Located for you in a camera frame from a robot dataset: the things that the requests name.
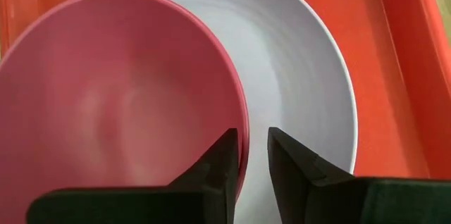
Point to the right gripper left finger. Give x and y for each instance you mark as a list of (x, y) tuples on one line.
[(220, 181)]

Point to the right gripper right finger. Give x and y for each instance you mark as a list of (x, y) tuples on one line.
[(292, 178)]

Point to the lavender plastic plate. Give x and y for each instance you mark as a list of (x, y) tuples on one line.
[(292, 69)]

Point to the magenta plastic bowl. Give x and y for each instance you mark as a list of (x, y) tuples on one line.
[(105, 93)]

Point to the red plastic tray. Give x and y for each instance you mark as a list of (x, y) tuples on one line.
[(387, 76)]

